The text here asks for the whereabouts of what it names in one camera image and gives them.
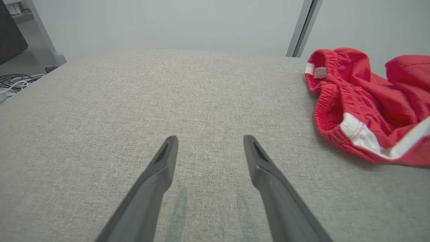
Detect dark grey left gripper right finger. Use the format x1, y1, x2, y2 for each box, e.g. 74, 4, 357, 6
243, 135, 333, 242

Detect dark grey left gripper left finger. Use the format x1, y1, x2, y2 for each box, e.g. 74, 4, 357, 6
95, 136, 179, 242

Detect red shorts with white stripe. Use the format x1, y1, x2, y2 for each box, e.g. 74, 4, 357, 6
305, 48, 430, 167

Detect white stand leg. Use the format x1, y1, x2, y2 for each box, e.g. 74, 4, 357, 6
24, 0, 67, 66

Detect dark framed panel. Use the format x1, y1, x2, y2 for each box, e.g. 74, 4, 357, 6
0, 0, 29, 65

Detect white floor cable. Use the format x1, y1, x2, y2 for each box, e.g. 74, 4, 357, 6
0, 74, 45, 99

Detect aluminium wall rail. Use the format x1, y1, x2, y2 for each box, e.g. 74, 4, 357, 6
286, 0, 323, 58

